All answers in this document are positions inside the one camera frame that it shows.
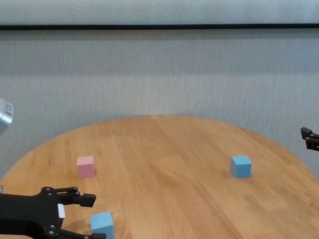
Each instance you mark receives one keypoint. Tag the blue cube block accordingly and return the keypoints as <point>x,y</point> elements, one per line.
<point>102,224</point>
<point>241,167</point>

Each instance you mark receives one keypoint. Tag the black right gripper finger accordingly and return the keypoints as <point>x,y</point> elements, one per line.
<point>311,142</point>

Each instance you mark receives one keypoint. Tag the pink cube block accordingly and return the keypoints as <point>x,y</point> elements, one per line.
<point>86,168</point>

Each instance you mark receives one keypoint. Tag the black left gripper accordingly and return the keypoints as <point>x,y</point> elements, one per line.
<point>30,211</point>

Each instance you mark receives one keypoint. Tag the black horizontal wall rail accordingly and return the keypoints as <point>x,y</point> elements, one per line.
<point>159,27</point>

